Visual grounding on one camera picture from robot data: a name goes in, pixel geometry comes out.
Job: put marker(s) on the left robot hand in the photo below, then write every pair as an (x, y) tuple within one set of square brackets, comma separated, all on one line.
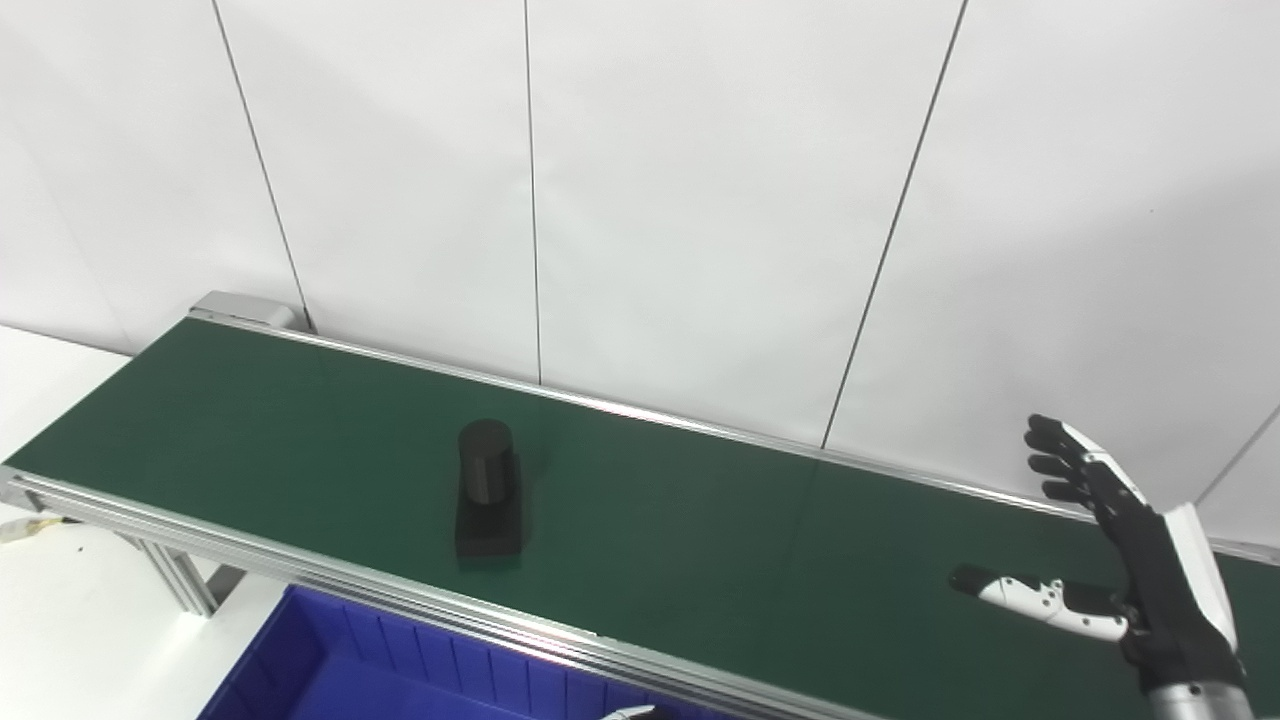
[(630, 714)]

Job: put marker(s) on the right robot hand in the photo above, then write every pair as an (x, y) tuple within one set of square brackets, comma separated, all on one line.
[(1165, 590)]

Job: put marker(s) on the black cylinder block part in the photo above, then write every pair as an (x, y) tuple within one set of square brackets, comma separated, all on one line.
[(488, 500)]

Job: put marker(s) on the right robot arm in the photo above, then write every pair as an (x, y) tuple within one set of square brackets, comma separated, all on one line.
[(1200, 705)]

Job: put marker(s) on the green conveyor belt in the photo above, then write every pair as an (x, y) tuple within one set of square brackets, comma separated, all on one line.
[(300, 565), (700, 540)]

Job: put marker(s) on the blue plastic bin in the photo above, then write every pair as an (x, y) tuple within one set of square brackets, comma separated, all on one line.
[(350, 690)]

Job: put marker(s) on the aluminium conveyor leg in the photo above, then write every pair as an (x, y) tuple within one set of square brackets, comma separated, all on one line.
[(185, 585)]

